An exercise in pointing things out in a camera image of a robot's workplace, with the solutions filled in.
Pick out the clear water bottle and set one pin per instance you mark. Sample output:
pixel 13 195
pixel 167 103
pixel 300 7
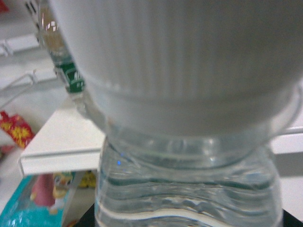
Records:
pixel 189 94

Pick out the green label water bottle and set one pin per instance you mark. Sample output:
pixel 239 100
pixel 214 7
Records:
pixel 64 66

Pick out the red sauce pouch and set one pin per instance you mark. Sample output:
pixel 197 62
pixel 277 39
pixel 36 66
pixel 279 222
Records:
pixel 17 128

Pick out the teal noodle bag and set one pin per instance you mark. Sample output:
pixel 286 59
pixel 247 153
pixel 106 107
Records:
pixel 39 201

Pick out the white wire display hook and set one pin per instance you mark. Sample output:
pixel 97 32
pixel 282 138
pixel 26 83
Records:
pixel 17 87

